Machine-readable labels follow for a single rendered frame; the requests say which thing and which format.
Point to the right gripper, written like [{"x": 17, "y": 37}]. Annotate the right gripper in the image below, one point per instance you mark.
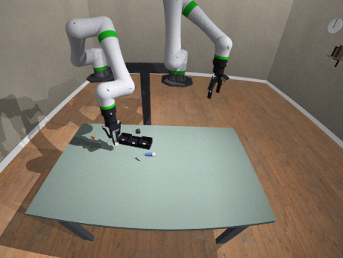
[{"x": 108, "y": 121}]

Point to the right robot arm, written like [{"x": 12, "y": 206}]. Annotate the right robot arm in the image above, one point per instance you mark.
[{"x": 101, "y": 27}]

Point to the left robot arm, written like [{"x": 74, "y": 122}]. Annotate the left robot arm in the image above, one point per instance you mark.
[{"x": 175, "y": 58}]

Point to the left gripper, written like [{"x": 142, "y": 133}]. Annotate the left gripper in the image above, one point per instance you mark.
[{"x": 218, "y": 71}]

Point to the black three-compartment bin rack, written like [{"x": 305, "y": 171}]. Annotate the black three-compartment bin rack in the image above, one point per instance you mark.
[{"x": 135, "y": 141}]

